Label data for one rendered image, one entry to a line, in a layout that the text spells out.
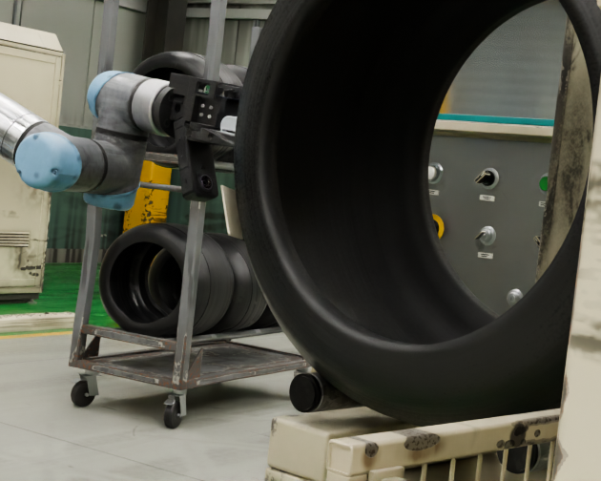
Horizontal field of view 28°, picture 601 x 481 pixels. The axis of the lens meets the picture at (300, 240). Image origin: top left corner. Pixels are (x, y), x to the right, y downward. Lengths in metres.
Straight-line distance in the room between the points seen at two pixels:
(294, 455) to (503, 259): 0.83
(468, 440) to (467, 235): 1.41
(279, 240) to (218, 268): 3.96
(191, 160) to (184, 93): 0.09
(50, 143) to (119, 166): 0.14
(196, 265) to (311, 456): 3.79
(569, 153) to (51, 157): 0.67
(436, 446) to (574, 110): 0.92
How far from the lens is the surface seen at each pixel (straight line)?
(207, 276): 5.22
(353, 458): 0.66
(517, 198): 2.09
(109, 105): 1.71
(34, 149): 1.59
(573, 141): 1.59
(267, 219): 1.33
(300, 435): 1.36
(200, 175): 1.60
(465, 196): 2.15
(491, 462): 1.58
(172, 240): 5.27
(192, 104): 1.58
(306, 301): 1.29
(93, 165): 1.63
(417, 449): 0.71
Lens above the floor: 1.14
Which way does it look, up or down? 3 degrees down
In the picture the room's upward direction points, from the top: 6 degrees clockwise
